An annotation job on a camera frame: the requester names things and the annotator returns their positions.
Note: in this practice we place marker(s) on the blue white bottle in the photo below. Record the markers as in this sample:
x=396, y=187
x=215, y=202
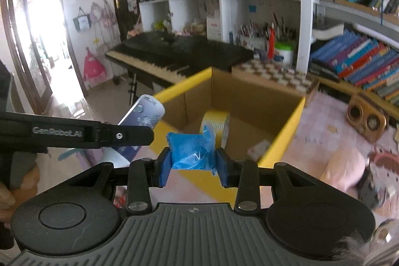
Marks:
x=146, y=112

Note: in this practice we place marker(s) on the white staples box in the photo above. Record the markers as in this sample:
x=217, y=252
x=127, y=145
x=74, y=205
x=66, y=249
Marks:
x=257, y=151

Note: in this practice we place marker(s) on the blue bag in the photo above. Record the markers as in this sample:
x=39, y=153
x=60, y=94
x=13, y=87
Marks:
x=193, y=151

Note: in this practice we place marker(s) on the white bookshelf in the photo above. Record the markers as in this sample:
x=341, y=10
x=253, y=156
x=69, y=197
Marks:
x=228, y=15

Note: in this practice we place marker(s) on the person left hand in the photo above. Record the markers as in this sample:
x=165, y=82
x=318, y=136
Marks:
x=10, y=200

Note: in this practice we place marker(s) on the grey toy car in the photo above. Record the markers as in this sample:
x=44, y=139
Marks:
x=371, y=189

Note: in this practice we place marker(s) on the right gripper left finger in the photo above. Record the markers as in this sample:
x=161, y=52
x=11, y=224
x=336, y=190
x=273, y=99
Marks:
x=144, y=174

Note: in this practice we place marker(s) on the pink cartoon desk mat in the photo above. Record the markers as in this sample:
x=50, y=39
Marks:
x=322, y=130

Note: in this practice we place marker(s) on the row of leaning books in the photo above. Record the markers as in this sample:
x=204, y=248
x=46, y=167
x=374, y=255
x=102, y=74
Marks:
x=360, y=60

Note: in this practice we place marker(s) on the brown retro radio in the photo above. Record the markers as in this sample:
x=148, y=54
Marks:
x=366, y=117

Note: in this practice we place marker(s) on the black electronic keyboard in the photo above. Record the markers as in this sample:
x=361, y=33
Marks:
x=166, y=59

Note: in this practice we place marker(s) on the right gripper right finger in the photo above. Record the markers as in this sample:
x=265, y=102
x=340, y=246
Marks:
x=242, y=175

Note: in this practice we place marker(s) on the pink plush pig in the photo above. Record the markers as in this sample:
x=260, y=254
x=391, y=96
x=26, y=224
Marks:
x=344, y=169

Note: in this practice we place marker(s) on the yellow tape roll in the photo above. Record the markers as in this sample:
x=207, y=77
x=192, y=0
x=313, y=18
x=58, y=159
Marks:
x=219, y=121

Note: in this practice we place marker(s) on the yellow cardboard box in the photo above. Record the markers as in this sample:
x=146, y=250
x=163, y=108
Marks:
x=244, y=114

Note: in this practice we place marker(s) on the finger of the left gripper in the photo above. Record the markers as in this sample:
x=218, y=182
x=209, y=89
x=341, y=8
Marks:
x=107, y=135

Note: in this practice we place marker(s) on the wooden chess box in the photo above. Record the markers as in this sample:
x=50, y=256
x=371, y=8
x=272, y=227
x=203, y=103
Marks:
x=269, y=74

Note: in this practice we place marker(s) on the white green jar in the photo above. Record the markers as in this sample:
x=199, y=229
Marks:
x=284, y=53

